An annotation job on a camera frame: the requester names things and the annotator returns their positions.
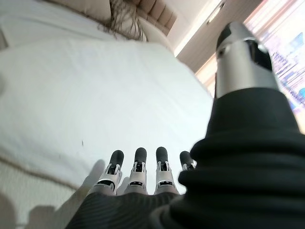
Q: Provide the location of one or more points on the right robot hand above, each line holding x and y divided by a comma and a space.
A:
238, 186

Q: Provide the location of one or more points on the white duvet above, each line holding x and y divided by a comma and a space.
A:
95, 100

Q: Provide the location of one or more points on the beige bed runner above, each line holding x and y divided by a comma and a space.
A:
31, 190

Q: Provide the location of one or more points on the beige pillow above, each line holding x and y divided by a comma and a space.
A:
157, 38

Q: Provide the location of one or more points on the brown tufted headboard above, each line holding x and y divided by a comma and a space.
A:
159, 12

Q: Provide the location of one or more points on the patterned fringed cushion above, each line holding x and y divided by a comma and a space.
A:
124, 19

